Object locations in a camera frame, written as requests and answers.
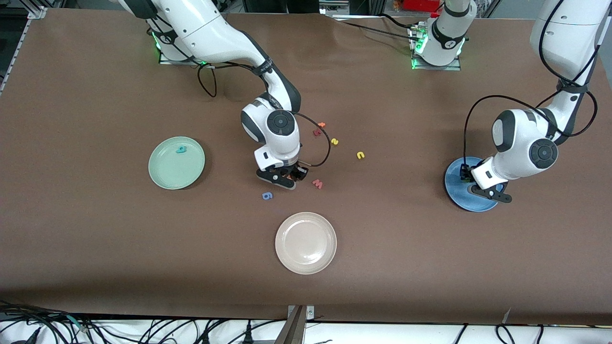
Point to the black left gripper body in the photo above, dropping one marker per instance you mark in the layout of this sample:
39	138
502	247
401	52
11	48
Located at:
465	171

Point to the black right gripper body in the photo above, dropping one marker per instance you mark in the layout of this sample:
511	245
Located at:
297	171

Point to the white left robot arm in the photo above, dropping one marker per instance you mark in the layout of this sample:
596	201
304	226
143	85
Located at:
526	143

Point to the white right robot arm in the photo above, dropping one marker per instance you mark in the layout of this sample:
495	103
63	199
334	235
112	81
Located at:
215	33

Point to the blue plate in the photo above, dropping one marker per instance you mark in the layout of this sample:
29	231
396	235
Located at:
456	191

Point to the red foam letter w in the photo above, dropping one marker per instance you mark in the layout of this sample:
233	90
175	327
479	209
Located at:
317	183

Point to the blue foam letter g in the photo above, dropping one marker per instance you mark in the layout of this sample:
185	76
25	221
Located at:
267	195

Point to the beige plate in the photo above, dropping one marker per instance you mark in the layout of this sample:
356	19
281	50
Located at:
305	243

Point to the light green plate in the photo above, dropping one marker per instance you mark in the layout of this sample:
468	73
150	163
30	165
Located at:
167	167

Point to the white paper scrap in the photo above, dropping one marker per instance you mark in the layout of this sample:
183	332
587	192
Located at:
506	315

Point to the black equipment box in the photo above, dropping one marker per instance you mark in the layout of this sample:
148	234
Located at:
267	5

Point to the red box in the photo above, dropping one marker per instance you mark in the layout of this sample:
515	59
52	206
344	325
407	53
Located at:
420	5

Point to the brown table cover sheet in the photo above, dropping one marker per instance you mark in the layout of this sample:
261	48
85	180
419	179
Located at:
95	239

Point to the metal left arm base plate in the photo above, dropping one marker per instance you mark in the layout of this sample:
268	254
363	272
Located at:
435	68

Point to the metal corner bracket with screw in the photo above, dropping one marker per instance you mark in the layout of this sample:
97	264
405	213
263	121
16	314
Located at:
310	313

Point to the grey aluminium profile post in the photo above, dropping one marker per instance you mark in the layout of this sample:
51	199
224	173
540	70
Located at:
292	332

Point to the silver metal frame piece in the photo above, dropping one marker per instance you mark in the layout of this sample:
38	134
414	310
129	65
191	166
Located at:
344	9

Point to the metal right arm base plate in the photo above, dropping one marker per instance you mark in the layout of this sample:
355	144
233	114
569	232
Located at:
165	60

